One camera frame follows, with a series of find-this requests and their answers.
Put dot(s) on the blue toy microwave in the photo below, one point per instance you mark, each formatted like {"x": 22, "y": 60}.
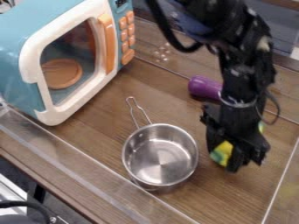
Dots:
{"x": 63, "y": 48}

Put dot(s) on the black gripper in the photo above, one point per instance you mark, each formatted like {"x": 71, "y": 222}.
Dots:
{"x": 234, "y": 123}

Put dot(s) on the clear acrylic barrier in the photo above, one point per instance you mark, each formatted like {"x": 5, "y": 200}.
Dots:
{"x": 99, "y": 193}

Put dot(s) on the yellow toy banana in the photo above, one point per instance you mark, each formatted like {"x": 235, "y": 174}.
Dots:
{"x": 257, "y": 143}

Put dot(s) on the silver pot with handle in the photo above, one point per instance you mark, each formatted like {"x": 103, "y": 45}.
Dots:
{"x": 159, "y": 154}

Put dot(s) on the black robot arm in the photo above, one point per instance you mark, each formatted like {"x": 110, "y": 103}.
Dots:
{"x": 237, "y": 35}

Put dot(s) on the purple toy eggplant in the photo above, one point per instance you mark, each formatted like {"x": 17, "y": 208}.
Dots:
{"x": 205, "y": 87}

